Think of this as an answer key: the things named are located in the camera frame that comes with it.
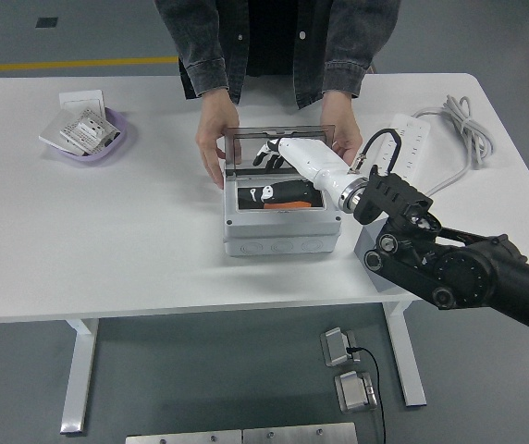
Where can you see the person's left hand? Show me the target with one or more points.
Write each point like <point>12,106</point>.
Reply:
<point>343,115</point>

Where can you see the person's right hand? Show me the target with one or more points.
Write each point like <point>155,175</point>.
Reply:
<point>213,120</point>

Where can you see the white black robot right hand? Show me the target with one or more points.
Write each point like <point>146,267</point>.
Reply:
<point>311,157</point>

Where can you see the orange cylindrical object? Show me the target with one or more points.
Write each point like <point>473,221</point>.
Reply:
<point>292,204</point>

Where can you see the grey electrical enclosure box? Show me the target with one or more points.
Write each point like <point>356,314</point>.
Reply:
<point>283,231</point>

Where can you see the person's right forearm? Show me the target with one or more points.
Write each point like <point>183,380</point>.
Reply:
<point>200,55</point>

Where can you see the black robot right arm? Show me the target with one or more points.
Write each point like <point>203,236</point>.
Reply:
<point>468,268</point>

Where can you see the person's left forearm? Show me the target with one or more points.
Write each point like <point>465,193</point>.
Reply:
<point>357,51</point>

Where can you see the grey cube holder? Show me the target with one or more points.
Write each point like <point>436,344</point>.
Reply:
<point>366,238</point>

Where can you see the white power strip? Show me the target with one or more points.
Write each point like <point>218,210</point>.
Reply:
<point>414,139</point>

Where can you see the purple plastic tray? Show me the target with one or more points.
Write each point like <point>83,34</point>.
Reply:
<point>120,129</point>

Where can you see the person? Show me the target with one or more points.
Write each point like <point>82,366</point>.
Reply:
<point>274,37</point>

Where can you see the white socket panel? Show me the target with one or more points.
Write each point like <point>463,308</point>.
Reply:
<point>86,127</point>

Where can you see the silver foot pedal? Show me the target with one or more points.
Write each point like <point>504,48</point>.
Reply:
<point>354,393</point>
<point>336,347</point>

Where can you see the white table leg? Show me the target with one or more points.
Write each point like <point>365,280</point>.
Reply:
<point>405,351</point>
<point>79,370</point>

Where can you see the white square switch plate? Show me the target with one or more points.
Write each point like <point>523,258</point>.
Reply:
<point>82,99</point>

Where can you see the white flat wall plate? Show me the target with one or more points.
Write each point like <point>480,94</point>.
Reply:
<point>52,131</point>

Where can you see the grey metal base plate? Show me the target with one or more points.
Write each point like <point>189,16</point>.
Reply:
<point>181,438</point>
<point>299,435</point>

